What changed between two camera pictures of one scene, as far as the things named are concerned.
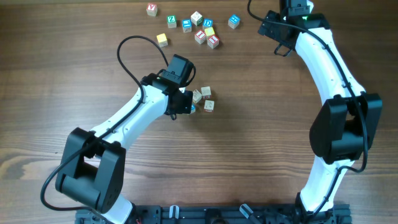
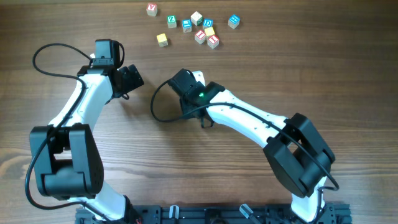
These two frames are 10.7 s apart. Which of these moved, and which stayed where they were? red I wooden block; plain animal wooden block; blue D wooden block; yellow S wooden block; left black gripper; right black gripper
Moved: right black gripper; left black gripper
Stayed: plain animal wooden block; red I wooden block; blue D wooden block; yellow S wooden block
